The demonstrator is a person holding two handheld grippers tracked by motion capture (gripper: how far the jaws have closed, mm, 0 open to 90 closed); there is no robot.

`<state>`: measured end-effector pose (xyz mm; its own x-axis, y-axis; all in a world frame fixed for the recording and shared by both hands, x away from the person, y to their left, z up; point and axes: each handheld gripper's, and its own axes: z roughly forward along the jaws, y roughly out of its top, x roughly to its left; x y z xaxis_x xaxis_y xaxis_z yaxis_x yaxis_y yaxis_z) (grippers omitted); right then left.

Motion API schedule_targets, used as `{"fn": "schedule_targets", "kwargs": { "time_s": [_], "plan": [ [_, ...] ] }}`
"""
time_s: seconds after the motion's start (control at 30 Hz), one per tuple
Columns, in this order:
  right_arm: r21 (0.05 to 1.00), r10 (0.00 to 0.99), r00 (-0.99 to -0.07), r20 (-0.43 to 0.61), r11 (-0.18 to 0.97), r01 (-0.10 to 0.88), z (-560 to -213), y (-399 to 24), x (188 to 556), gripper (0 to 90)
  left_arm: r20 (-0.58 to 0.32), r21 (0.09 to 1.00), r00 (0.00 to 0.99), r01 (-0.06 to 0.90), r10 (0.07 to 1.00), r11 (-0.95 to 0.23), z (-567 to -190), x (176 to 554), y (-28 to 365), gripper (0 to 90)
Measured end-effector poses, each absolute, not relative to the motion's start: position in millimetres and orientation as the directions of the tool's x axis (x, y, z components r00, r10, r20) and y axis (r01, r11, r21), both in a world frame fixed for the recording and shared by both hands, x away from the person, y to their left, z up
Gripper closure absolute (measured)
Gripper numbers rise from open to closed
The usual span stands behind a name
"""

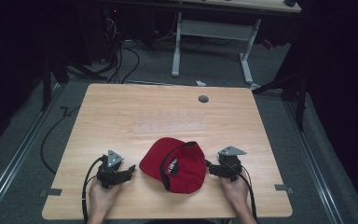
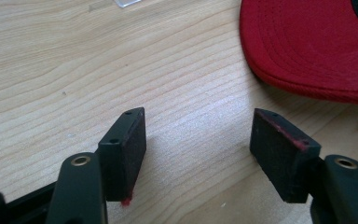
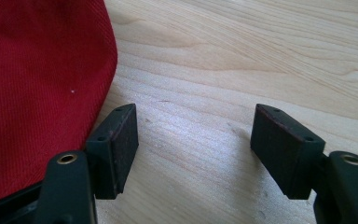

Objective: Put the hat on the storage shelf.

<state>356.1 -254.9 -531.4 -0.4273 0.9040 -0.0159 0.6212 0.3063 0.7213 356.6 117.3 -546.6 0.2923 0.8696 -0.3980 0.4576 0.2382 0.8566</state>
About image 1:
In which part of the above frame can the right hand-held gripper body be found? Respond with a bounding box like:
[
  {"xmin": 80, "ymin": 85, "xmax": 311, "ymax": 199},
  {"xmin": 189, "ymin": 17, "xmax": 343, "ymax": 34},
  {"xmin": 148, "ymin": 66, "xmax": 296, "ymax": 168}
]
[{"xmin": 216, "ymin": 146, "xmax": 248, "ymax": 183}]

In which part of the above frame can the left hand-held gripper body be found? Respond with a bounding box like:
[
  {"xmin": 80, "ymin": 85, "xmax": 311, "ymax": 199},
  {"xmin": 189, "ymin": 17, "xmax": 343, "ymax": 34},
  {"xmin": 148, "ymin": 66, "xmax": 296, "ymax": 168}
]
[{"xmin": 96, "ymin": 149, "xmax": 129, "ymax": 189}]

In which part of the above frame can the red baseball cap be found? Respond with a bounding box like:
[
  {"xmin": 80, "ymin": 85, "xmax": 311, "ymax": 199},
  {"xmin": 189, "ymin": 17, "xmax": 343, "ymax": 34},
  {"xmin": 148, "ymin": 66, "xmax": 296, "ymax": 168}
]
[{"xmin": 138, "ymin": 136, "xmax": 208, "ymax": 195}]

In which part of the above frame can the person's left hand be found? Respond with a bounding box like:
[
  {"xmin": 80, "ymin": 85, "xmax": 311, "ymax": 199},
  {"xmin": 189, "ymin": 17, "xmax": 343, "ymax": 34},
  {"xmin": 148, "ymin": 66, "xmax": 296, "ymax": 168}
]
[{"xmin": 88, "ymin": 178, "xmax": 123, "ymax": 217}]

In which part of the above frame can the person's right hand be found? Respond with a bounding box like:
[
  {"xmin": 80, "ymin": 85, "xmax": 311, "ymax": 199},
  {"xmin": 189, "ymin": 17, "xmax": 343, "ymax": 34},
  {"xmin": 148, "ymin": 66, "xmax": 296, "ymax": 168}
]
[{"xmin": 219, "ymin": 175, "xmax": 250, "ymax": 214}]

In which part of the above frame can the grey tape piece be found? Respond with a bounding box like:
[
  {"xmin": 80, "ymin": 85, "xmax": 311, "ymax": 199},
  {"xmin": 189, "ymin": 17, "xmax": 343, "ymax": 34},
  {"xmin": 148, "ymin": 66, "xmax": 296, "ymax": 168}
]
[
  {"xmin": 39, "ymin": 188, "xmax": 63, "ymax": 198},
  {"xmin": 273, "ymin": 184, "xmax": 295, "ymax": 195}
]

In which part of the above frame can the black metal stand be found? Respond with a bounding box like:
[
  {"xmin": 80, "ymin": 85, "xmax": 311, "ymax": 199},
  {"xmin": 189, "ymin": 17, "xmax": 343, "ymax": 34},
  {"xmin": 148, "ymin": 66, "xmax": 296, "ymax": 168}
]
[
  {"xmin": 251, "ymin": 70, "xmax": 310, "ymax": 133},
  {"xmin": 39, "ymin": 55, "xmax": 71, "ymax": 112}
]

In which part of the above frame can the small red object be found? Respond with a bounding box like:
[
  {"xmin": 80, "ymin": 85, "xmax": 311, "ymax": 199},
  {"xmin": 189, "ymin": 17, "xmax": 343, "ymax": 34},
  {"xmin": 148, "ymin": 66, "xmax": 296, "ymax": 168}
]
[{"xmin": 261, "ymin": 38, "xmax": 275, "ymax": 50}]

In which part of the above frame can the white-framed desk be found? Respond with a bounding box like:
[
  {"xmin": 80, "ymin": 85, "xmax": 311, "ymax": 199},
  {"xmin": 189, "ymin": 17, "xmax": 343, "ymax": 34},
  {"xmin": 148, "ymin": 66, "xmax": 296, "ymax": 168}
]
[{"xmin": 100, "ymin": 0, "xmax": 302, "ymax": 86}]

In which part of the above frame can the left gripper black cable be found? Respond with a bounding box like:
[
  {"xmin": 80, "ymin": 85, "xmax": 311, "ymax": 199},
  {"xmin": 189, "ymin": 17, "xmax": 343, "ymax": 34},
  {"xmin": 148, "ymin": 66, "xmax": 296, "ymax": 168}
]
[{"xmin": 80, "ymin": 156, "xmax": 105, "ymax": 224}]

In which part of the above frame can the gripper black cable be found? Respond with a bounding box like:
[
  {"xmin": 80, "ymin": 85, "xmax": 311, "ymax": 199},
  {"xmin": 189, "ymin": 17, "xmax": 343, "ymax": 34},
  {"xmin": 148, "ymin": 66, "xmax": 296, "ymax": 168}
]
[
  {"xmin": 240, "ymin": 163, "xmax": 259, "ymax": 222},
  {"xmin": 80, "ymin": 156, "xmax": 105, "ymax": 224}
]

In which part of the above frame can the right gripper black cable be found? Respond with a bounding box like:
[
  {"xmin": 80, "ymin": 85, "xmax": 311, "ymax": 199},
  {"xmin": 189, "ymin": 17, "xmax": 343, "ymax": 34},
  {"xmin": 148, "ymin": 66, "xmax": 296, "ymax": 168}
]
[{"xmin": 240, "ymin": 163, "xmax": 259, "ymax": 222}]

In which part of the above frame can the black floor cable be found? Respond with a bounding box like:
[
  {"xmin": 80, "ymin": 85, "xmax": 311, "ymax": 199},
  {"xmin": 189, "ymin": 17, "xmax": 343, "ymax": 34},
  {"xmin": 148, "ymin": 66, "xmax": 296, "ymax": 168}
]
[{"xmin": 39, "ymin": 105, "xmax": 82, "ymax": 175}]

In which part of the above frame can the metal floor rail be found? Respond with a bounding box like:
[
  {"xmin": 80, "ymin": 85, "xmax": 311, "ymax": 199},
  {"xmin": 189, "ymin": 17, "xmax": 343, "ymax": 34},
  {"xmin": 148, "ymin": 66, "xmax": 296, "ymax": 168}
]
[
  {"xmin": 0, "ymin": 83, "xmax": 67, "ymax": 220},
  {"xmin": 282, "ymin": 98, "xmax": 345, "ymax": 224}
]

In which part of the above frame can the bundle of black cables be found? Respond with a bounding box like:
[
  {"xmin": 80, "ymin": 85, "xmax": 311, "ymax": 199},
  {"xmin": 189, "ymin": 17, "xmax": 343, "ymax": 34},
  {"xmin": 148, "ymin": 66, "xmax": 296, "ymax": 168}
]
[{"xmin": 103, "ymin": 17, "xmax": 142, "ymax": 85}]

